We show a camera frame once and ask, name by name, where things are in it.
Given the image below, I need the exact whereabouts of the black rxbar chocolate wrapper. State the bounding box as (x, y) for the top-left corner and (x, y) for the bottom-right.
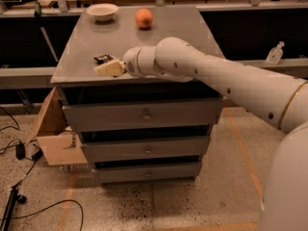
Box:
(94, 54), (114, 64)

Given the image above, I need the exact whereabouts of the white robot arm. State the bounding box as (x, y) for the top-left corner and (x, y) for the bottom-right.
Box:
(96, 38), (308, 231)

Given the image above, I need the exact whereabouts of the top grey drawer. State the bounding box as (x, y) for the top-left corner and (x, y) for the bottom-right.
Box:
(63, 99), (222, 132)

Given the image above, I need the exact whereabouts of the grey drawer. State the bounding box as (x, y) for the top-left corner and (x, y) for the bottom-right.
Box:
(92, 162), (201, 184)
(82, 136), (210, 163)
(63, 99), (222, 132)

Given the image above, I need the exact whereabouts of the white ceramic bowl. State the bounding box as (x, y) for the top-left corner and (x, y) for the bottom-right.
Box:
(87, 4), (118, 22)

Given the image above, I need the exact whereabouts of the orange fruit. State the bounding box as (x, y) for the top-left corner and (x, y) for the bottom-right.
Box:
(135, 9), (153, 29)

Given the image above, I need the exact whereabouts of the grey drawer cabinet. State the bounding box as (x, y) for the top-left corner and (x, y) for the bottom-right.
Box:
(51, 7), (222, 184)

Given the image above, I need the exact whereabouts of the brown cardboard box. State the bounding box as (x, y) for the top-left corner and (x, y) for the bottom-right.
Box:
(25, 89), (87, 166)

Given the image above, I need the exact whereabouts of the middle grey drawer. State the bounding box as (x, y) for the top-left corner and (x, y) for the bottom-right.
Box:
(82, 136), (210, 163)

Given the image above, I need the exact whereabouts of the bottom grey drawer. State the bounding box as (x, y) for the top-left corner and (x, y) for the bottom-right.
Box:
(92, 162), (201, 184)

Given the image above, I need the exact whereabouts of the black power adapter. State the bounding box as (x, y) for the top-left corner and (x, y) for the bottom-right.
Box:
(15, 142), (25, 160)

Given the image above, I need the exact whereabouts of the clear sanitizer bottle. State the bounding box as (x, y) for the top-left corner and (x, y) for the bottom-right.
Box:
(266, 41), (285, 64)

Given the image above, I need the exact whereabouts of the black stand leg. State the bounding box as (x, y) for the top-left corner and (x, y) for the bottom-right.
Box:
(0, 188), (27, 231)

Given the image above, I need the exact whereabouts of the black floor cable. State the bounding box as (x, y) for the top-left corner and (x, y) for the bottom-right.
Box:
(0, 199), (85, 231)

